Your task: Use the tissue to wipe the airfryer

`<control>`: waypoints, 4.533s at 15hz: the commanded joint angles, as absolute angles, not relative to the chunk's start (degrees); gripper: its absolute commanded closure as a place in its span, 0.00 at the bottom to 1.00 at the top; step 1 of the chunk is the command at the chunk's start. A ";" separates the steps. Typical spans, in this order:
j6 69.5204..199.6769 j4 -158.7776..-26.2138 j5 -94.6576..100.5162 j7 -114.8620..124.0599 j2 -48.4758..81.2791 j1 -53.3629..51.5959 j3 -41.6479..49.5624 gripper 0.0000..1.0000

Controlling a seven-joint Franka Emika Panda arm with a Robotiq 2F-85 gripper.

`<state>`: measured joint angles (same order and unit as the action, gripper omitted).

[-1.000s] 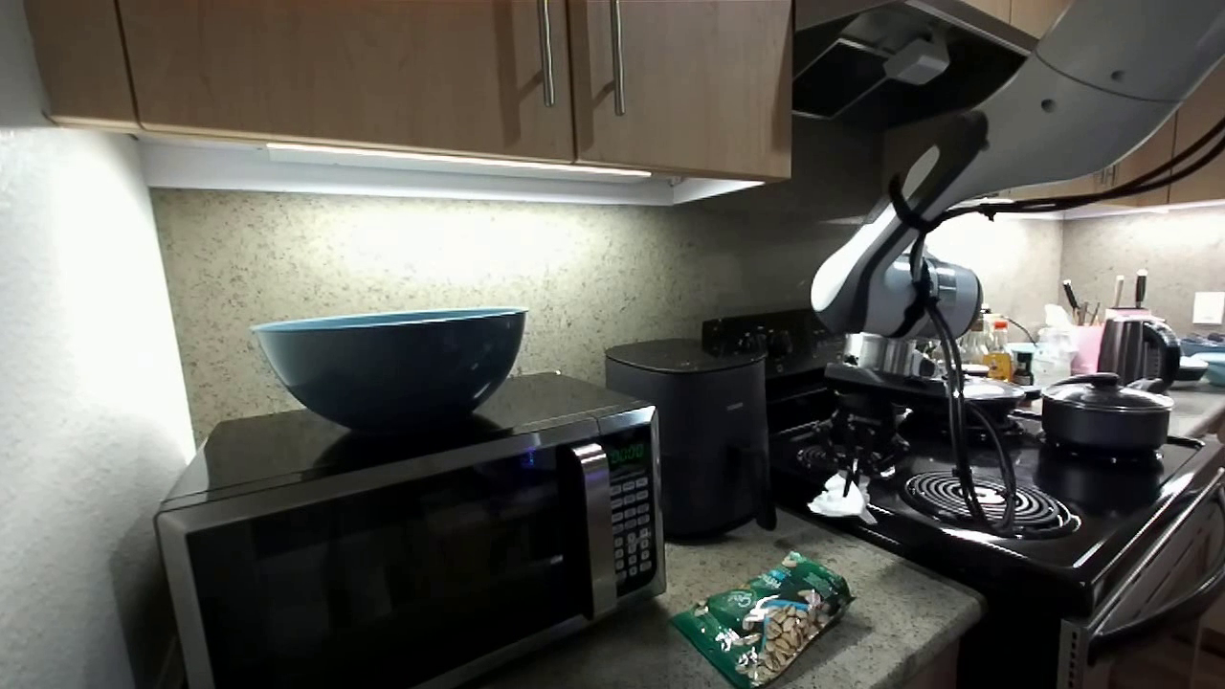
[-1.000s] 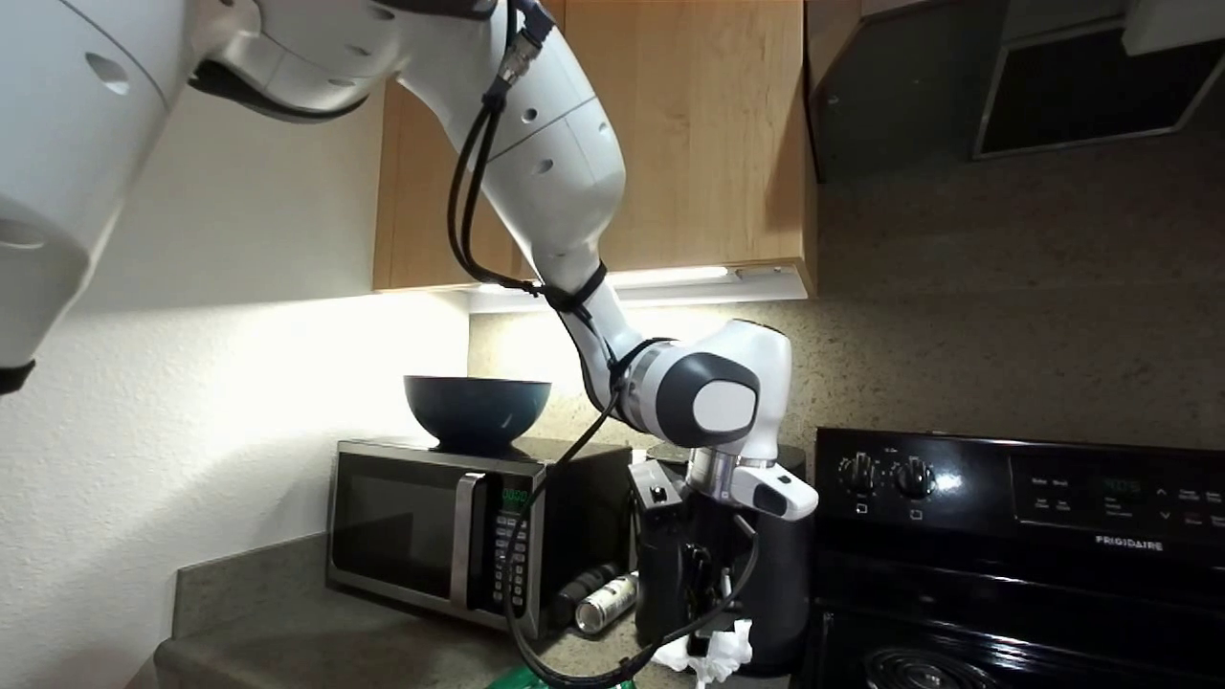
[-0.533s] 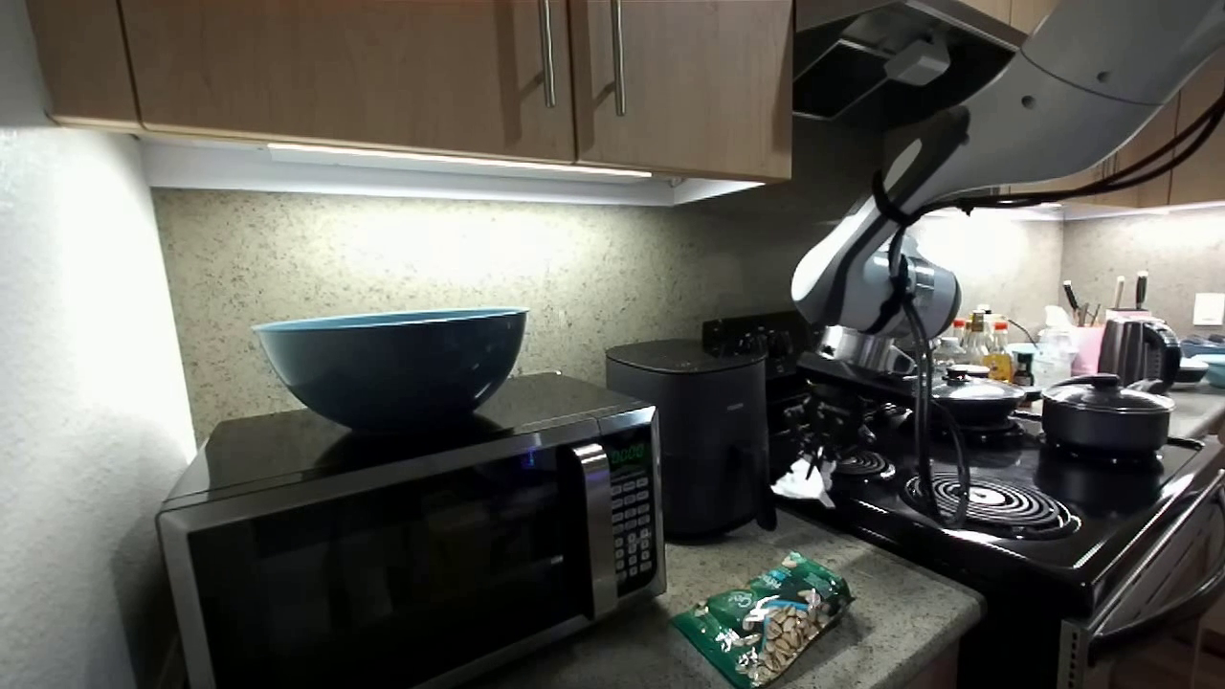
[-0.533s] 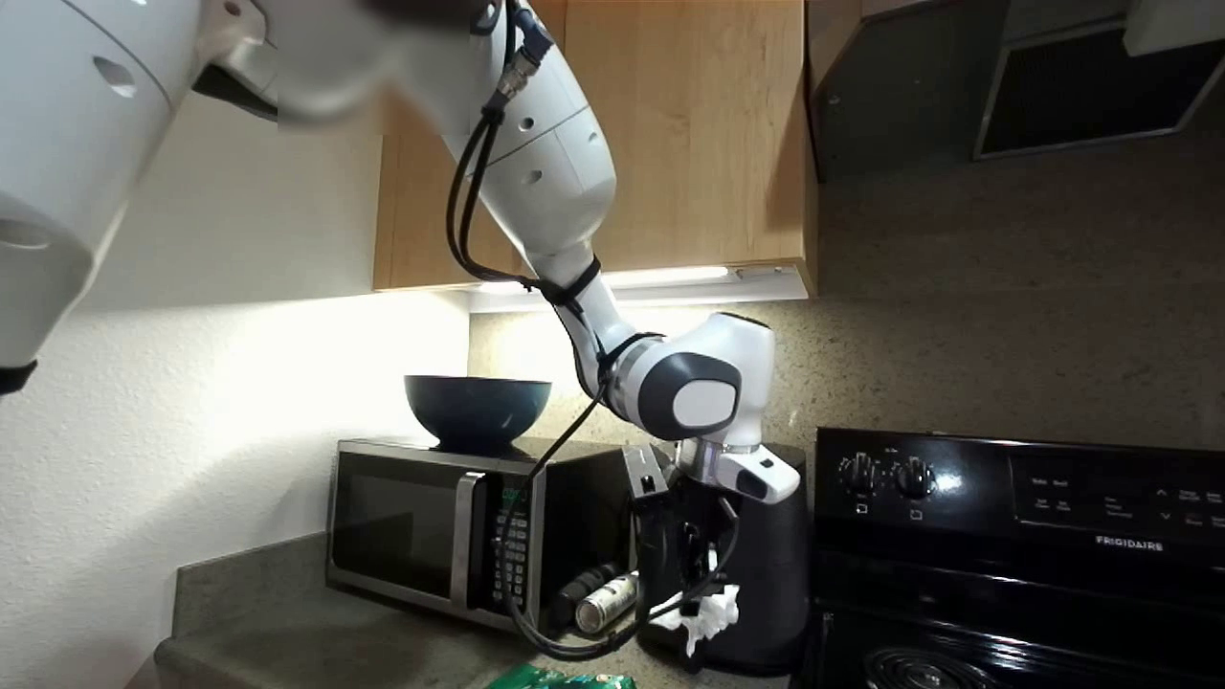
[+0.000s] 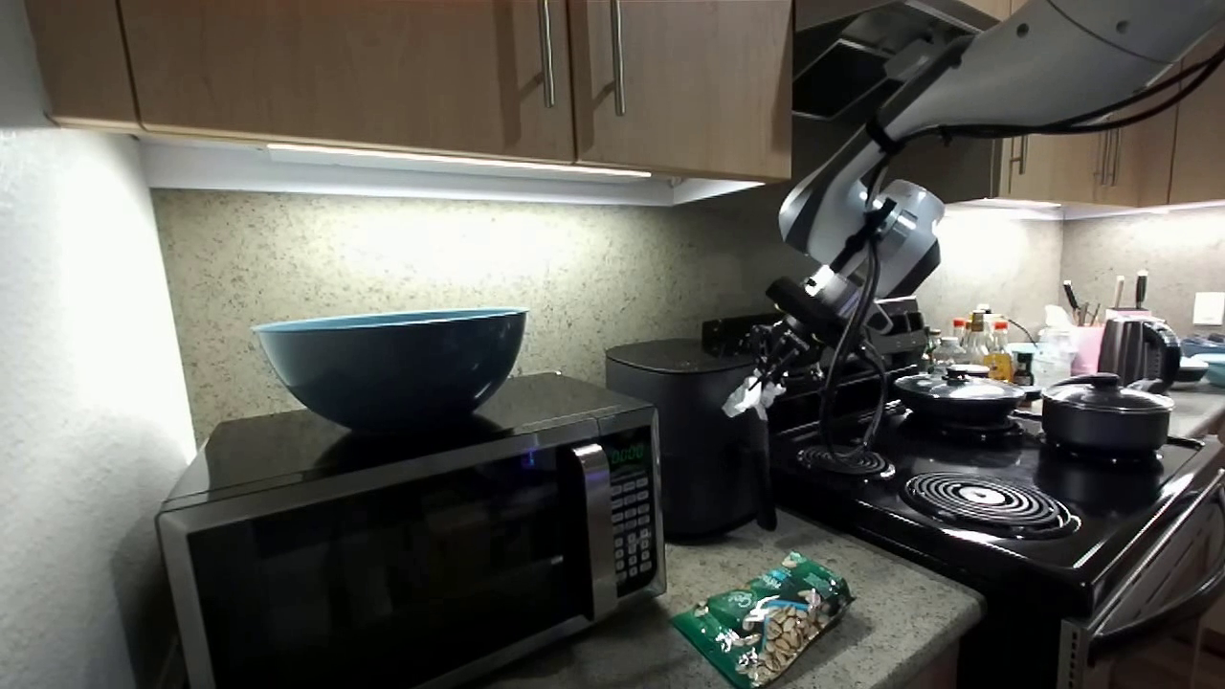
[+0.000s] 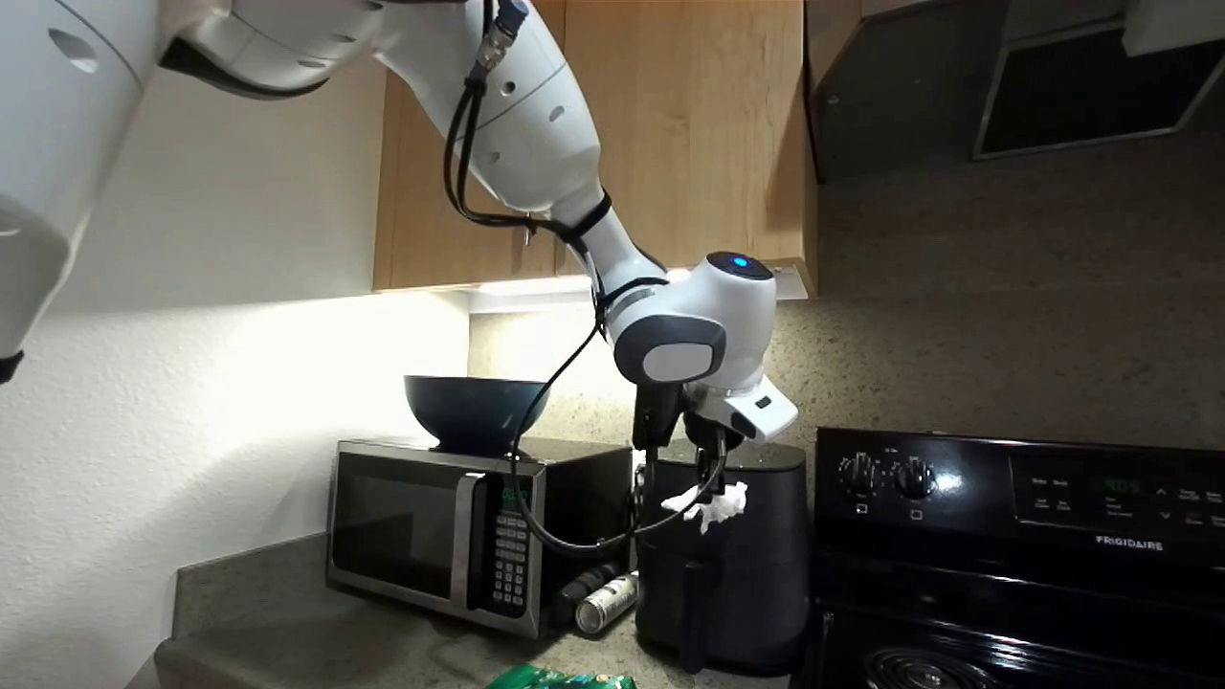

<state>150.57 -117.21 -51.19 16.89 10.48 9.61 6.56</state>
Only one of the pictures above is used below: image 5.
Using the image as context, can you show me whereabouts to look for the amber glass bottle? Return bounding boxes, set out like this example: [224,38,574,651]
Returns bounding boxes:
[985,318,1021,387]

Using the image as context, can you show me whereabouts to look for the wooden background wall cabinets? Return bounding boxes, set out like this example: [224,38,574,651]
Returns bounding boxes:
[996,73,1225,212]

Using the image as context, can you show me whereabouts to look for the metal cabinet door handle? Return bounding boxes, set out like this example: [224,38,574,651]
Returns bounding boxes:
[605,0,633,120]
[536,0,564,111]

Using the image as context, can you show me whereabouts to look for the narrow wooden cabinet door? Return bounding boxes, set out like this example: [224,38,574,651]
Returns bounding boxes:
[23,0,141,135]

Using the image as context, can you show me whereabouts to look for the black pot with lid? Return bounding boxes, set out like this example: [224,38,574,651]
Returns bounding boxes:
[1036,369,1175,467]

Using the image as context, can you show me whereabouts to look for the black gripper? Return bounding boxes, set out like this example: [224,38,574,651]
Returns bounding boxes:
[726,273,887,417]

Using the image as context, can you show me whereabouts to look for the black steel microwave oven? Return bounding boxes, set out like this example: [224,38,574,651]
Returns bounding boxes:
[153,371,670,689]

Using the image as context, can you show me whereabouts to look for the black frying pan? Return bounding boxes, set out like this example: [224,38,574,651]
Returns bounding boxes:
[890,365,1041,431]

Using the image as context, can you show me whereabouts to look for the dark range hood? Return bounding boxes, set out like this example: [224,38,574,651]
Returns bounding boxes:
[790,0,1026,135]

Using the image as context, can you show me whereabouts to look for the black air fryer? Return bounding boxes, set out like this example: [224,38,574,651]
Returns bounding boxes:
[601,337,782,544]

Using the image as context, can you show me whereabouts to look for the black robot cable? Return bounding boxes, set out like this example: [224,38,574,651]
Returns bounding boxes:
[811,45,1225,450]

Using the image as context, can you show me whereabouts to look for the dark metallic kettle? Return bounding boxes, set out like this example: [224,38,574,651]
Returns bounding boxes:
[1095,305,1185,387]

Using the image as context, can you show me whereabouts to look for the under cabinet light strip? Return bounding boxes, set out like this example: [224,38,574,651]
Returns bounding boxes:
[135,129,769,212]

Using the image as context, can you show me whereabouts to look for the black electric stove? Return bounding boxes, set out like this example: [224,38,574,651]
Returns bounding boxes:
[698,300,1225,689]

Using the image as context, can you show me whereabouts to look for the pink container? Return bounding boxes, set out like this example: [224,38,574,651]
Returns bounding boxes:
[1069,322,1109,382]

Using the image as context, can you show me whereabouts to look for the green snack bag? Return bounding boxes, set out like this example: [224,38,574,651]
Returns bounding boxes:
[670,546,857,689]

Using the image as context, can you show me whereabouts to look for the dark blue bowl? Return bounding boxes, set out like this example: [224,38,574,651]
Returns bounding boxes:
[250,302,533,436]

